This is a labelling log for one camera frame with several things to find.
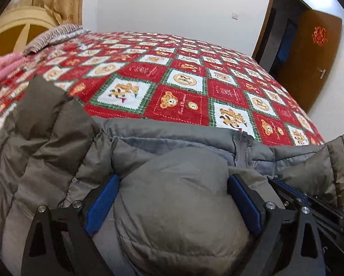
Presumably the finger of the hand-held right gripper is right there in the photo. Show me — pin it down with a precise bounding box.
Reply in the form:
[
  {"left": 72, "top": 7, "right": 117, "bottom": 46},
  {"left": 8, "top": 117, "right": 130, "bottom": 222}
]
[
  {"left": 268, "top": 178, "right": 344, "bottom": 222},
  {"left": 271, "top": 182, "right": 344, "bottom": 238}
]

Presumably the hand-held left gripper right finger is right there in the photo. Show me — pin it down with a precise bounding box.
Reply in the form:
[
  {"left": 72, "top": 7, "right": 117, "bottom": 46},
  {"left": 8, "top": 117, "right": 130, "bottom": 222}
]
[{"left": 227, "top": 174, "right": 326, "bottom": 276}]

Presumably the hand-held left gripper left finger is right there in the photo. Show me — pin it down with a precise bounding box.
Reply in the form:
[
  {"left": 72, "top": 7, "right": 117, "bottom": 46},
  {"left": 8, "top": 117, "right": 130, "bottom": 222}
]
[{"left": 21, "top": 173, "right": 121, "bottom": 276}]

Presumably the grey puffer jacket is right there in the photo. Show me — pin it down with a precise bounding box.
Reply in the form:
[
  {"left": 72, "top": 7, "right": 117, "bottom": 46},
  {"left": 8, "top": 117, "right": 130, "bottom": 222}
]
[{"left": 0, "top": 75, "right": 344, "bottom": 276}]

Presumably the brown wooden door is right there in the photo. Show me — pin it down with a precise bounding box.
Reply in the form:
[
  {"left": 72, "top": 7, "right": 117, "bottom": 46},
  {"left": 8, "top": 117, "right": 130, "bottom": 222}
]
[{"left": 277, "top": 10, "right": 343, "bottom": 108}]

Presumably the red bear-print bedspread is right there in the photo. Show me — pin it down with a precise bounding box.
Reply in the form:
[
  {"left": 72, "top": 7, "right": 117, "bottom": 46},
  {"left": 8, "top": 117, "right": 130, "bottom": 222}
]
[{"left": 0, "top": 30, "right": 325, "bottom": 147}]

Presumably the red paper door decoration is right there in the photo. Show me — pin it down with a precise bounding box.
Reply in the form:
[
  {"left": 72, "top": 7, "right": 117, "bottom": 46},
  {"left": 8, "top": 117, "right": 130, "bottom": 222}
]
[{"left": 312, "top": 26, "right": 327, "bottom": 46}]

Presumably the pink folded blanket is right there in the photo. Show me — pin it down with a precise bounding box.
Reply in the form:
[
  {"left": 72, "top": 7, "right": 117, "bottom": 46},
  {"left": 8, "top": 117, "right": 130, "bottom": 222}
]
[{"left": 0, "top": 52, "right": 27, "bottom": 91}]

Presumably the striped pillow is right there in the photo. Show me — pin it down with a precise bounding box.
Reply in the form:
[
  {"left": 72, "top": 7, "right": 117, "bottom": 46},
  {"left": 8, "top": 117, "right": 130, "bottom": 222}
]
[{"left": 23, "top": 24, "right": 92, "bottom": 55}]

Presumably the cream wooden headboard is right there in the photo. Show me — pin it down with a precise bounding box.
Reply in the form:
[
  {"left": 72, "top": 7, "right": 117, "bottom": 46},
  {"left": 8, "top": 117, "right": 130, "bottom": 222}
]
[{"left": 0, "top": 6, "right": 56, "bottom": 61}]

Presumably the beige patterned curtain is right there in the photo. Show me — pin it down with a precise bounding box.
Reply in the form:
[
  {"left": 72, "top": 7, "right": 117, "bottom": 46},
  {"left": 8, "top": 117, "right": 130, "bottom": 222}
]
[{"left": 8, "top": 0, "right": 85, "bottom": 26}]

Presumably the brown door frame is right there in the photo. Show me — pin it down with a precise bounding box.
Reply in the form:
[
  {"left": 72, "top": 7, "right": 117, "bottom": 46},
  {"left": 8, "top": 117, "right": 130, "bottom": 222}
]
[{"left": 251, "top": 0, "right": 342, "bottom": 72}]

